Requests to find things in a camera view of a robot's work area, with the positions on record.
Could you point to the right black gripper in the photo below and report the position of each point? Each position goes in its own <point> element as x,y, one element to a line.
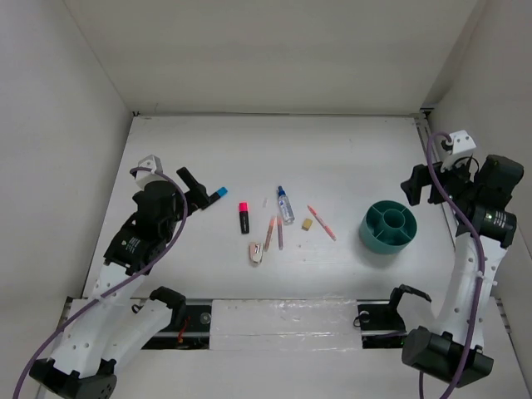
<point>412,187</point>

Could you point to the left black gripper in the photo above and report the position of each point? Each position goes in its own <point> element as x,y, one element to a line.
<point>196,197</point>

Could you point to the red white pen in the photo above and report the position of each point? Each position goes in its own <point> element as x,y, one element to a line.
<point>326,228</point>

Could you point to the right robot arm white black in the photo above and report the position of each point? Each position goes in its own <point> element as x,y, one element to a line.
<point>451,349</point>

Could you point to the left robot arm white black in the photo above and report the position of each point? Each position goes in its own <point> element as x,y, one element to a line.
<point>108,332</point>

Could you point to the blue capped black highlighter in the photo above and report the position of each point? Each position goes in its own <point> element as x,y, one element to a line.
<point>217,195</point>

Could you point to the pink capped black highlighter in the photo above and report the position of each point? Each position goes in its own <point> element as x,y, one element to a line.
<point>244,217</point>

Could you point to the teal round compartment organizer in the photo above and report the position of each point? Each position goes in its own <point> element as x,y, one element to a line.
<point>387,227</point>

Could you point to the orange pen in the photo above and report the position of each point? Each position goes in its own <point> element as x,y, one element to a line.
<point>269,235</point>

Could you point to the pink mini stapler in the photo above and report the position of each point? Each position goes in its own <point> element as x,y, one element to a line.
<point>256,252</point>

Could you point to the pink purple pen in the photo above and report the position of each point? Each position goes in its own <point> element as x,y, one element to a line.
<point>280,232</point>

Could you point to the small clear spray bottle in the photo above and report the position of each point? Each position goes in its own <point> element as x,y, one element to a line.
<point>285,207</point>

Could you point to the tan eraser block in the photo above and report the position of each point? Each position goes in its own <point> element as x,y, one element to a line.
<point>307,223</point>

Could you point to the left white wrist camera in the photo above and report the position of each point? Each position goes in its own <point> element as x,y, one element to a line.
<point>147,171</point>

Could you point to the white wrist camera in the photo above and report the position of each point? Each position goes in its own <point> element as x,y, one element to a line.
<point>456,149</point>
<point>147,171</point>

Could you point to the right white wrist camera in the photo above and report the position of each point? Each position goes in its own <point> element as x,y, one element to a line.
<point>456,149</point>

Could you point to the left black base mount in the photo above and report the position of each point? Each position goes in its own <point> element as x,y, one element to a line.
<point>190,331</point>

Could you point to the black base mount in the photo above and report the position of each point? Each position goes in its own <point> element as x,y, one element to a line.
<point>190,331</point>
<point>379,322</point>

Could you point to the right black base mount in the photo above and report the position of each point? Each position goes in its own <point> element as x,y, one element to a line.
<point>379,322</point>

